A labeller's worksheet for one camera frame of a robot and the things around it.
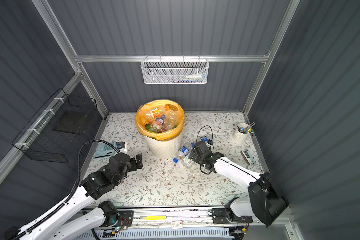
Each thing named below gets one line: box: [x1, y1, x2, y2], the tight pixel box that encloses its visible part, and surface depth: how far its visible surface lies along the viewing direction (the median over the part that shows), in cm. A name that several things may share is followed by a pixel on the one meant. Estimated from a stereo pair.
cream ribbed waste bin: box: [144, 132, 183, 159], surface depth 84 cm
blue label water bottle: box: [173, 145, 191, 163], surface depth 95 cm
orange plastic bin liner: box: [134, 99, 186, 141], surface depth 84 cm
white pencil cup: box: [233, 123, 250, 143], surface depth 101 cm
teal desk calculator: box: [93, 142, 116, 160], surface depth 98 cm
